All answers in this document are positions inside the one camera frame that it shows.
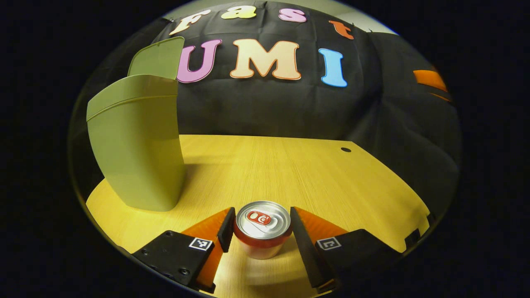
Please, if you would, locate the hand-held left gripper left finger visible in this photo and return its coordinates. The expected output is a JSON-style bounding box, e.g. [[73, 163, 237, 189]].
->
[[132, 206, 237, 294]]

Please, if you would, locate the red pop can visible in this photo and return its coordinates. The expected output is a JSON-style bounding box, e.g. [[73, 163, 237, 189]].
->
[[234, 201, 293, 260]]

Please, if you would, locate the black backdrop cloth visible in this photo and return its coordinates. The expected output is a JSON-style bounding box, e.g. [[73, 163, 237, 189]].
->
[[68, 1, 462, 216]]

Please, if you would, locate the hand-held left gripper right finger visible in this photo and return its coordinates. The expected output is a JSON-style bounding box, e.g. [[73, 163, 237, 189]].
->
[[289, 206, 400, 294]]

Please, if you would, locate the green desktop garbage bin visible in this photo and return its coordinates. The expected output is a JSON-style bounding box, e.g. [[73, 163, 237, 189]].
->
[[86, 36, 186, 212]]

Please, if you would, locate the wooden desktop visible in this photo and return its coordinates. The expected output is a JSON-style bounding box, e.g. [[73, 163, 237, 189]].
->
[[85, 135, 431, 298]]

